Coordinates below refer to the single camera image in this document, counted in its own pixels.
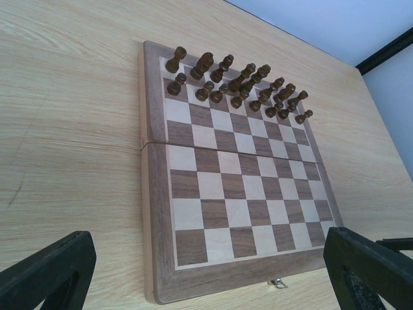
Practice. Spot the dark rook left corner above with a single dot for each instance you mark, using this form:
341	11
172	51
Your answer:
172	65

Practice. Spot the dark bishop left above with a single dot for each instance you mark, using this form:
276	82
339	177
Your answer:
217	75

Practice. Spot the dark knight right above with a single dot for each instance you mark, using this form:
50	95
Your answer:
284	93

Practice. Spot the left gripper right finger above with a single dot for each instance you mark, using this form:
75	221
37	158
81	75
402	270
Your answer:
363	272

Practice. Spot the dark bishop right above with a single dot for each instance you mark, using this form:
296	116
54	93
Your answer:
274	86

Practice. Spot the dark queen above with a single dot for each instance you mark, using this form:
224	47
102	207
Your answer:
235	83

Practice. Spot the dark bishop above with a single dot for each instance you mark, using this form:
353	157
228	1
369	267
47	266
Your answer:
274	86
217	75

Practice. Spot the dark rook corner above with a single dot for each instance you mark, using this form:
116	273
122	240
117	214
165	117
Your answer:
293	102
172	65

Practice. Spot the dark rook right corner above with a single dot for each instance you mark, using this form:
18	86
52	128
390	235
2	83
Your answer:
293	102

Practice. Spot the dark pawn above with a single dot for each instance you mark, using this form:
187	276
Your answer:
256	104
175	86
236	101
202	93
300	119
283	113
217	95
272	111

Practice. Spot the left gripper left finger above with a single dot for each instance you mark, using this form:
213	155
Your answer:
56	277

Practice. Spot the wooden chess board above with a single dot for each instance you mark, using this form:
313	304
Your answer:
230	197

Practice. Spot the dark knight left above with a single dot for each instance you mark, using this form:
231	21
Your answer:
202	65

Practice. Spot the dark knight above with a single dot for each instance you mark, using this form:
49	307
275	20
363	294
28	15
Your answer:
202	65
284	93

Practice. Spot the dark king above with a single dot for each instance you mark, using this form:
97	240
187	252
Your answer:
256	78

